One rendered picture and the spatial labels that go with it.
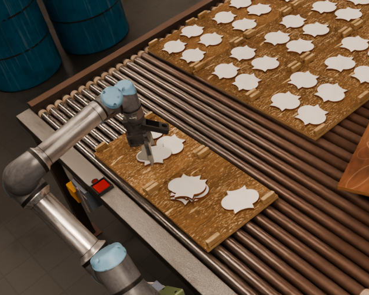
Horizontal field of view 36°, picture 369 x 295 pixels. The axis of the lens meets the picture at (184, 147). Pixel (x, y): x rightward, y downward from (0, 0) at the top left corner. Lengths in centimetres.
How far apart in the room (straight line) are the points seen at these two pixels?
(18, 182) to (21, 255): 185
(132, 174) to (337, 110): 91
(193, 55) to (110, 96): 117
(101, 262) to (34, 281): 171
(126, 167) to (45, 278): 125
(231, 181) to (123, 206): 45
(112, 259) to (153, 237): 37
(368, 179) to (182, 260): 71
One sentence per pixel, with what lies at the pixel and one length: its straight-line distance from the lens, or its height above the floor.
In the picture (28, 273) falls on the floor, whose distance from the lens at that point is 358.
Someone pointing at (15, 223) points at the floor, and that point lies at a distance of 392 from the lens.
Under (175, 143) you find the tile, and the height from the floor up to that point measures 95.
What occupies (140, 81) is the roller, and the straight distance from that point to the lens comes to 300.
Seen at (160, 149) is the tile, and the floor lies 105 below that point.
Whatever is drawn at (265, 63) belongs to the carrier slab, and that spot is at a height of 95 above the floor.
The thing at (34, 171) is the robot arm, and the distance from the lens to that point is 186.
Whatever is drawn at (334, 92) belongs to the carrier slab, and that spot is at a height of 95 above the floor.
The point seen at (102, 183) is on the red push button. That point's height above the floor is 93.
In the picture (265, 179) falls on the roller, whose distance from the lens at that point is 225.
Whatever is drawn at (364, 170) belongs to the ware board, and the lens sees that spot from 207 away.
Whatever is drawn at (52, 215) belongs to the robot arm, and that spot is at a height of 121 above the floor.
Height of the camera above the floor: 250
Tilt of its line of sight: 40 degrees down
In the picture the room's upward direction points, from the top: 17 degrees counter-clockwise
